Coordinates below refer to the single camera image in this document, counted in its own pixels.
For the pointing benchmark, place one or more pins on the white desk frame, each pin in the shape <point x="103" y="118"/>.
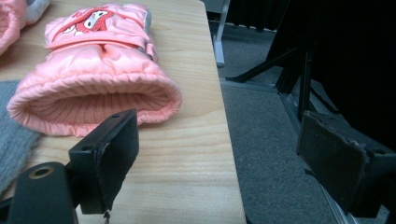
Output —
<point x="219" y="46"/>

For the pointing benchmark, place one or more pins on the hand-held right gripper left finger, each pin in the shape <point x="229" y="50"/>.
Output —
<point x="106" y="161"/>

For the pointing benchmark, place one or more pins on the black tripod stand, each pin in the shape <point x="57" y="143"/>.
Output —
<point x="303" y="87"/>

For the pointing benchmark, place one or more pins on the pink glove with cartoon print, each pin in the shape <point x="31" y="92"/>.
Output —
<point x="93" y="71"/>

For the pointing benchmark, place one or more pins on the pink glove with grey palm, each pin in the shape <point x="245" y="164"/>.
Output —
<point x="9" y="21"/>

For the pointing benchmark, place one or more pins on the grey knit glove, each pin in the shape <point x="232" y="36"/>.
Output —
<point x="12" y="130"/>

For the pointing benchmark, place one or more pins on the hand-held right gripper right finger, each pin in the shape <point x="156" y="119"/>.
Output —
<point x="333" y="158"/>

